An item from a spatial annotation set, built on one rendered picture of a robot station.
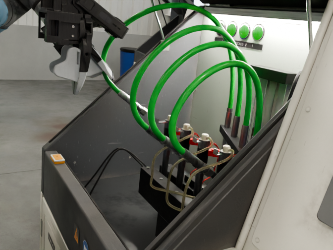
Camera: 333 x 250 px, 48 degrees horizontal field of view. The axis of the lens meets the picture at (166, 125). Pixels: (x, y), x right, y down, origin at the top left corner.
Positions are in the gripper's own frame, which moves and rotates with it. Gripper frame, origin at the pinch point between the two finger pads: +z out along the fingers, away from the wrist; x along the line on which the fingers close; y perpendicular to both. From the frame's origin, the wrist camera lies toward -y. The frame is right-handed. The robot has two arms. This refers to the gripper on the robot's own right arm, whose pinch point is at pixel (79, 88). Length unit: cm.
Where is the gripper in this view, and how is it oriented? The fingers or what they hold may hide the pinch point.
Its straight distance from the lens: 74.4
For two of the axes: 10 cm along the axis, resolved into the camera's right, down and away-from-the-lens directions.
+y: -8.6, 0.4, -5.0
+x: 4.9, 2.9, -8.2
